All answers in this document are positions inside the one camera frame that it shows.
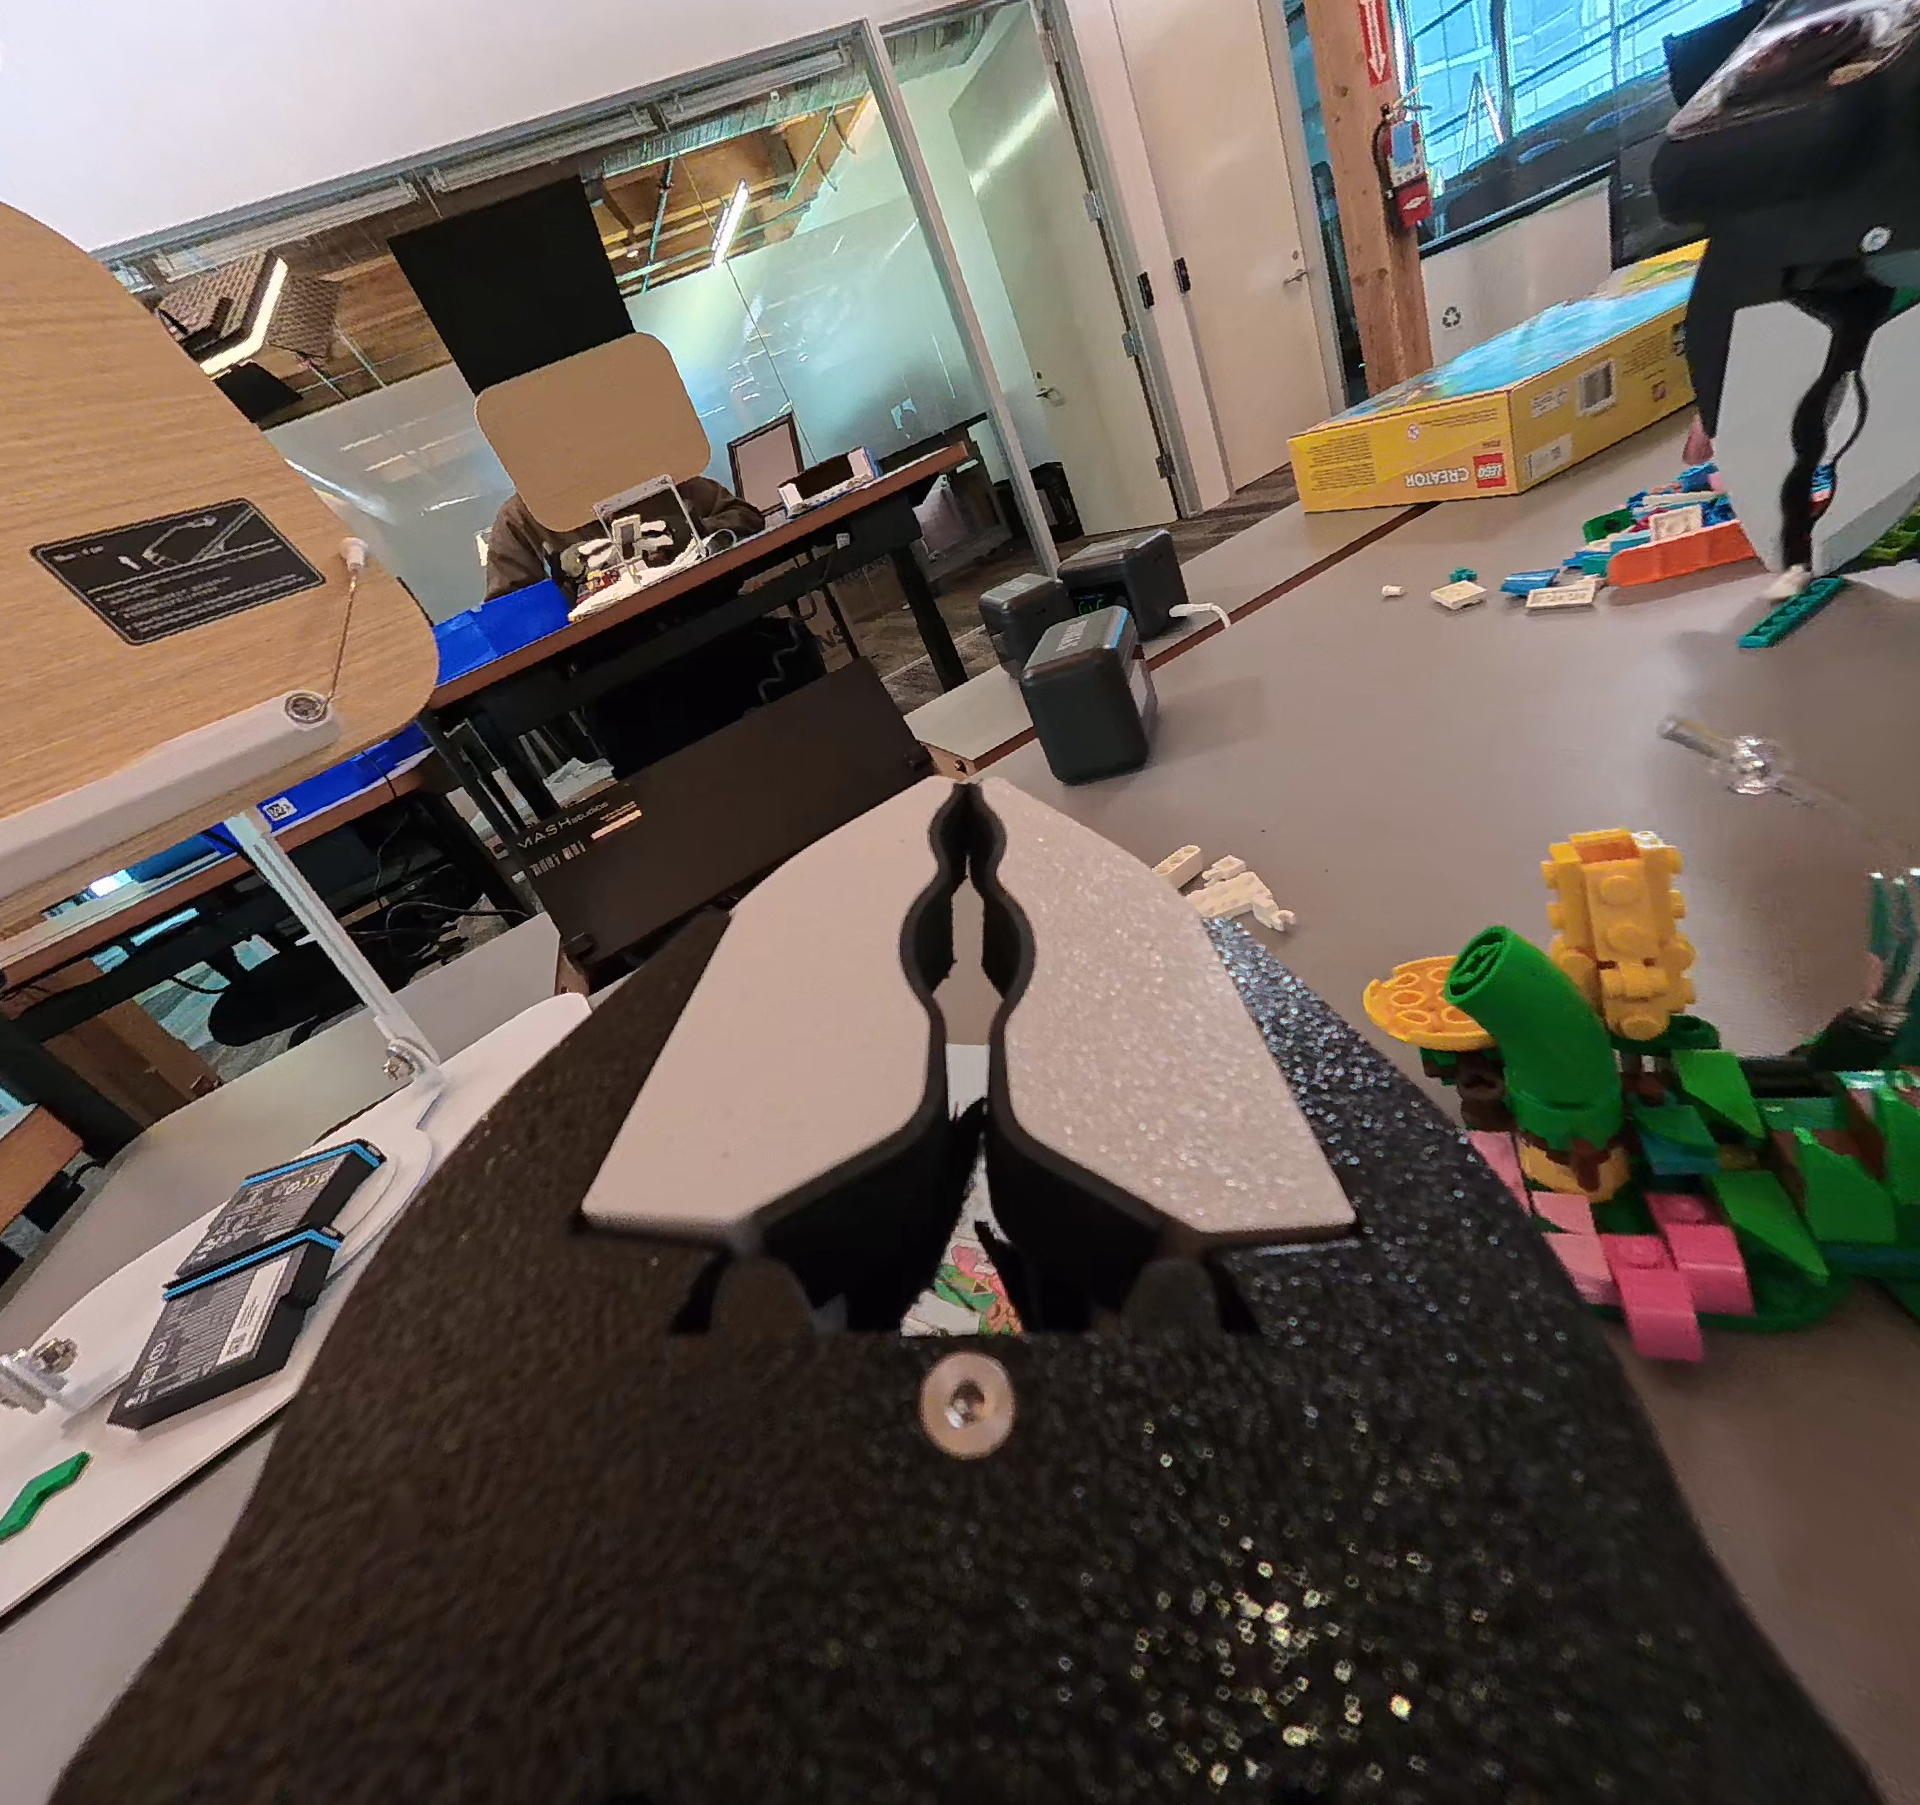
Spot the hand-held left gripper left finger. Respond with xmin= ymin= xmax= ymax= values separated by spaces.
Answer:
xmin=579 ymin=777 xmax=988 ymax=1336

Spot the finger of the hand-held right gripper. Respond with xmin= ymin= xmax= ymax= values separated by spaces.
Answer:
xmin=1711 ymin=297 xmax=1841 ymax=570
xmin=1806 ymin=288 xmax=1920 ymax=578

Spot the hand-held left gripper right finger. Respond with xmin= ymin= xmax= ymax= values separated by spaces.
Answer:
xmin=960 ymin=777 xmax=1358 ymax=1336

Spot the pile of colourful lego pieces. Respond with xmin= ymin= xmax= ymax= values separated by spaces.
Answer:
xmin=1500 ymin=463 xmax=1920 ymax=609

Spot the heap of white lego pieces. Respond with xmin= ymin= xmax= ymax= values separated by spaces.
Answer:
xmin=1150 ymin=843 xmax=1302 ymax=934

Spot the orange lego plate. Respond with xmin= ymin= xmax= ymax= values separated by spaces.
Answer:
xmin=1602 ymin=521 xmax=1758 ymax=591

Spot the long teal lego plate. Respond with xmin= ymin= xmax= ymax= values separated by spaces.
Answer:
xmin=1738 ymin=576 xmax=1847 ymax=653

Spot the yellow lego box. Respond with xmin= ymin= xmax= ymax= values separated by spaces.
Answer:
xmin=1283 ymin=241 xmax=1714 ymax=515

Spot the lego instruction booklet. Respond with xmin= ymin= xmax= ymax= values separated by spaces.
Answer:
xmin=904 ymin=1219 xmax=1031 ymax=1338

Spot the clear lego rod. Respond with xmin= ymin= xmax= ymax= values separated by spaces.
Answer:
xmin=1655 ymin=713 xmax=1855 ymax=811

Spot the green lego flower model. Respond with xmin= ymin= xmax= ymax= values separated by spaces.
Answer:
xmin=1360 ymin=825 xmax=1920 ymax=1368

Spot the green angled lego piece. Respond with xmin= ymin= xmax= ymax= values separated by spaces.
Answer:
xmin=0 ymin=1452 xmax=94 ymax=1544

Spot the black desk cabinet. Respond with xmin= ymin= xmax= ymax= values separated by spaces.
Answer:
xmin=500 ymin=663 xmax=933 ymax=990

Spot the white recycling bin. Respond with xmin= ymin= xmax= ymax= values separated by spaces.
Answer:
xmin=1416 ymin=177 xmax=1623 ymax=371

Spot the large window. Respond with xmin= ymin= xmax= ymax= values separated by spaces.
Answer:
xmin=1379 ymin=0 xmax=1826 ymax=191

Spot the dark grey power station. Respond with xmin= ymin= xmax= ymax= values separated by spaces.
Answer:
xmin=977 ymin=573 xmax=1075 ymax=671
xmin=1055 ymin=524 xmax=1193 ymax=639
xmin=1017 ymin=602 xmax=1161 ymax=789

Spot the red fire extinguisher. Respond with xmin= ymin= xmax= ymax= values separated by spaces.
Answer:
xmin=1370 ymin=99 xmax=1436 ymax=237

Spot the wooden pillar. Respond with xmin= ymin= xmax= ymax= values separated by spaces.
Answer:
xmin=1289 ymin=0 xmax=1436 ymax=399

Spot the brown office desk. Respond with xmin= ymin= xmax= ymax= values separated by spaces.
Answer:
xmin=425 ymin=441 xmax=977 ymax=773

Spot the black office chair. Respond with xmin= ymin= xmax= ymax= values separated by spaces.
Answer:
xmin=207 ymin=957 xmax=377 ymax=1051

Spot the blue storage bin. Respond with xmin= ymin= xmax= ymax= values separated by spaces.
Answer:
xmin=221 ymin=722 xmax=432 ymax=840
xmin=429 ymin=584 xmax=574 ymax=691

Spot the white desktop device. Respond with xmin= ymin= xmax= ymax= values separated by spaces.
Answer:
xmin=575 ymin=476 xmax=701 ymax=592

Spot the white door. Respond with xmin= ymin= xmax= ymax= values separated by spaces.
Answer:
xmin=1100 ymin=0 xmax=1346 ymax=502

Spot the white cardboard box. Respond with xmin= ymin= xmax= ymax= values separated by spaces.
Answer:
xmin=773 ymin=447 xmax=882 ymax=515

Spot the dark framed panel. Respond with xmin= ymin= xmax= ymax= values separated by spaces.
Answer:
xmin=726 ymin=410 xmax=806 ymax=502

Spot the glass door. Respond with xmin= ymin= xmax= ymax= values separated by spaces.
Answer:
xmin=878 ymin=0 xmax=1187 ymax=548

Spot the wooden and white desk stand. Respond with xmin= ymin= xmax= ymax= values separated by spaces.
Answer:
xmin=0 ymin=201 xmax=593 ymax=1614

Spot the black camera battery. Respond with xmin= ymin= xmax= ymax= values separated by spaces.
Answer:
xmin=174 ymin=1142 xmax=389 ymax=1280
xmin=108 ymin=1226 xmax=343 ymax=1434

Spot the black wall panel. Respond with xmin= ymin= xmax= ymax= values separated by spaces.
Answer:
xmin=388 ymin=177 xmax=636 ymax=399

